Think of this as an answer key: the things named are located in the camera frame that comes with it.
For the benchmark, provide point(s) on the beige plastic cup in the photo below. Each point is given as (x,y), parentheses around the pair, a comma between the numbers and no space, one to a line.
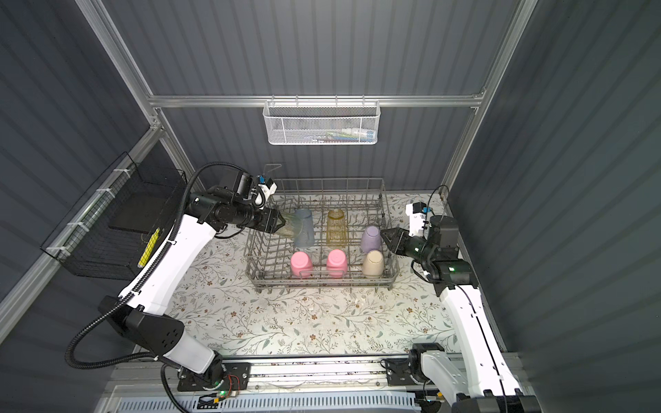
(374,264)

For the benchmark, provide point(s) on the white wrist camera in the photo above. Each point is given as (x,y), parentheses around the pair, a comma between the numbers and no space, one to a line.
(265,188)
(417,214)

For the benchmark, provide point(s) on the white mesh wall basket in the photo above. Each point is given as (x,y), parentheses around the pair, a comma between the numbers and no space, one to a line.
(287,123)

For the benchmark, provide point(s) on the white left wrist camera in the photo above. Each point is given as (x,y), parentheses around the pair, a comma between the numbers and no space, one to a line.
(265,188)

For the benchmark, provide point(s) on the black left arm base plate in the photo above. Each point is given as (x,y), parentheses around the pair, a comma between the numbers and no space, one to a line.
(219,377)

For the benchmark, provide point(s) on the floral table mat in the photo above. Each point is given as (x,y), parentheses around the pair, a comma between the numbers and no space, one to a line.
(219,306)

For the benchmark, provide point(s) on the black wire wall basket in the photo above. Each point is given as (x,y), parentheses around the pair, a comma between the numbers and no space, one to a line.
(105,233)

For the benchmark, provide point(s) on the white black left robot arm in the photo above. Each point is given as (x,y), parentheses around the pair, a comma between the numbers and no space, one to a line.
(138,313)

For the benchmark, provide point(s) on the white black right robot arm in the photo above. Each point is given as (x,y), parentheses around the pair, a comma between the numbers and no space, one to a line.
(486,383)

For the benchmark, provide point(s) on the green transparent cup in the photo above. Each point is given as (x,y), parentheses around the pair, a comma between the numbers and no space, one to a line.
(293,228)

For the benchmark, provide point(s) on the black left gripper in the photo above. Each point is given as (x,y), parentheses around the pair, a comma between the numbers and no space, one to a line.
(267,219)

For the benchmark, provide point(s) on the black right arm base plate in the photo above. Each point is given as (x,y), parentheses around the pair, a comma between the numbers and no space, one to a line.
(403,372)

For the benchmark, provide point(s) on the blue transparent cup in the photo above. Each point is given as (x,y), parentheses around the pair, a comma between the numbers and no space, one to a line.
(305,225)

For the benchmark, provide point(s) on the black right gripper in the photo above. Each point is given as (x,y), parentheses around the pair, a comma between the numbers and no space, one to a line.
(401,244)

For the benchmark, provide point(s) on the pink plastic cup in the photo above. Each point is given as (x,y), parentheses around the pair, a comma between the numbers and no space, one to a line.
(337,264)
(301,265)

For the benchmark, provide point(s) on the yellow transparent cup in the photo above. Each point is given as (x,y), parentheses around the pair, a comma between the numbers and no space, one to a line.
(336,228)

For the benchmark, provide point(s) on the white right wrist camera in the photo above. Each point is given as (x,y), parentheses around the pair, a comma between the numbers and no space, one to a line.
(417,214)

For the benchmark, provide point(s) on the lilac plastic cup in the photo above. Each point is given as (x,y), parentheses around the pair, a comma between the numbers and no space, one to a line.
(371,239)

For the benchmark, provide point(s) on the items in white basket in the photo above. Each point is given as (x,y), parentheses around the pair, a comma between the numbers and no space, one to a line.
(346,135)

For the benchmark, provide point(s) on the white slotted cable duct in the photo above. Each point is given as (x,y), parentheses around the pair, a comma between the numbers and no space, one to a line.
(307,402)

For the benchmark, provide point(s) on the grey wire dish rack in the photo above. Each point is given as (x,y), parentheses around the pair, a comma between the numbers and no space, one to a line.
(323,243)

